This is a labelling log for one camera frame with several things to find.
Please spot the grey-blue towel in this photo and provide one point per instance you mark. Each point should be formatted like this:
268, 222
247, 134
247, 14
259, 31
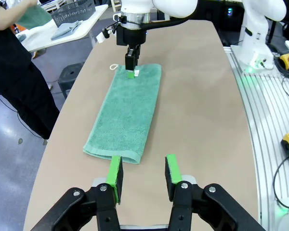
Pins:
63, 31

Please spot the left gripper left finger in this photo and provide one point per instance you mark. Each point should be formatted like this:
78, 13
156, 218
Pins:
91, 211

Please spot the dark grey stool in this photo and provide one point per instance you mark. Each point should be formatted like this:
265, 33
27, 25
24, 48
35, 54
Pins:
69, 79

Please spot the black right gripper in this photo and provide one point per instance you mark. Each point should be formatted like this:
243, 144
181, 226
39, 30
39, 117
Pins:
131, 36

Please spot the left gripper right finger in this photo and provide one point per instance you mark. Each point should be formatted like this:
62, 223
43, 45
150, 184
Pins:
202, 211

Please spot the grey plastic woven basket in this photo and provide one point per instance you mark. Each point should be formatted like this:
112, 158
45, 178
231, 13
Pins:
74, 10

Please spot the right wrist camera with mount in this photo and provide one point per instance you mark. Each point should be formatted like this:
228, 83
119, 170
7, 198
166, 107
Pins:
100, 38

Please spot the person in black clothes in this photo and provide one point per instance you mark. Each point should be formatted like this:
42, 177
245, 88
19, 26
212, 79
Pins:
12, 72

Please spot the aluminium rail platform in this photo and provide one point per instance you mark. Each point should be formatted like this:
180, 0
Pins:
262, 115

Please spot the person's right hand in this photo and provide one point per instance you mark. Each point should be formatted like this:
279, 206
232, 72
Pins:
30, 2

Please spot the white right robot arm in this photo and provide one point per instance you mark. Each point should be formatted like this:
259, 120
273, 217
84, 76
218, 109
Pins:
173, 7

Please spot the person's right forearm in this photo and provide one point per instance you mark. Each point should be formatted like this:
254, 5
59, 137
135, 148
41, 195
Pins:
12, 16

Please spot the white table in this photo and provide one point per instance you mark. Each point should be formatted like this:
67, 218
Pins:
91, 24

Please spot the green terry towel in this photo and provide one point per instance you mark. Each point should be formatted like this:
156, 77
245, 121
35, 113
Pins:
36, 18
125, 115

